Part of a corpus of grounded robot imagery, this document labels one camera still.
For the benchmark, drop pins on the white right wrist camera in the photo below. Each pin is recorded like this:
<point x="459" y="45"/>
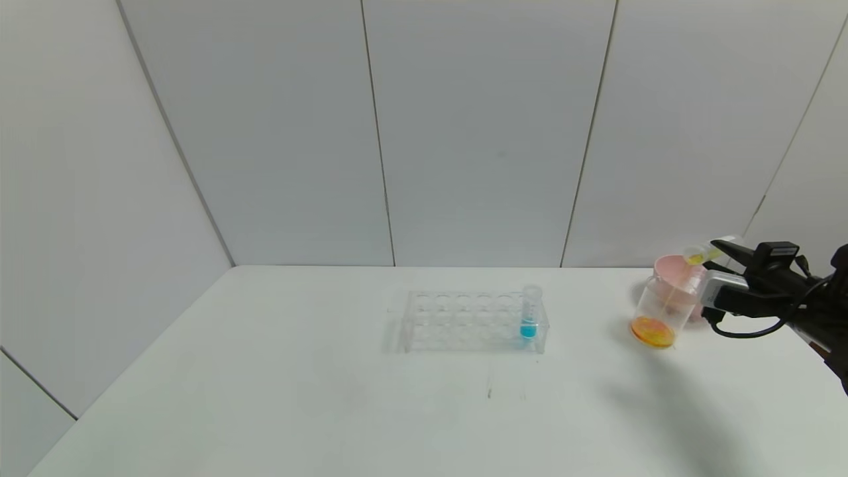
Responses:
<point x="723" y="291"/>

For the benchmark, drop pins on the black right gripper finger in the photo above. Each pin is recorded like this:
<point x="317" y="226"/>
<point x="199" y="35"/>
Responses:
<point x="739" y="254"/>
<point x="725" y="268"/>

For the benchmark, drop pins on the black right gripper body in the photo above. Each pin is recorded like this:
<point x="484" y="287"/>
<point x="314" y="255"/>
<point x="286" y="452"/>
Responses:
<point x="776" y="254"/>

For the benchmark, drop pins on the test tube with blue pigment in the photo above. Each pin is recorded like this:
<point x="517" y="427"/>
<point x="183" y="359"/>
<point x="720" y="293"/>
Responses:
<point x="528" y="328"/>

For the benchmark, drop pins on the clear plastic measuring beaker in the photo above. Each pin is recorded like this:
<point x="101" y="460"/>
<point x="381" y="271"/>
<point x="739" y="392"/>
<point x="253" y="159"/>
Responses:
<point x="656" y="324"/>

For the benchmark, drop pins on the pink bowl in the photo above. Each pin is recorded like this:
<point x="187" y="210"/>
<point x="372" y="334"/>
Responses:
<point x="686" y="271"/>

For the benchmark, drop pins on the test tube with yellow pigment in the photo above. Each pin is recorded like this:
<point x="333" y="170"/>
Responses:
<point x="697" y="256"/>

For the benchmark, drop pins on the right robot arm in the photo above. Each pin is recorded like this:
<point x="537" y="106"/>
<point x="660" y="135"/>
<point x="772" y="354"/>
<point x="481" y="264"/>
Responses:
<point x="836" y="311"/>

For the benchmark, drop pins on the clear acrylic test tube rack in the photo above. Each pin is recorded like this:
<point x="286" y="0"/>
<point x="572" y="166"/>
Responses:
<point x="464" y="324"/>

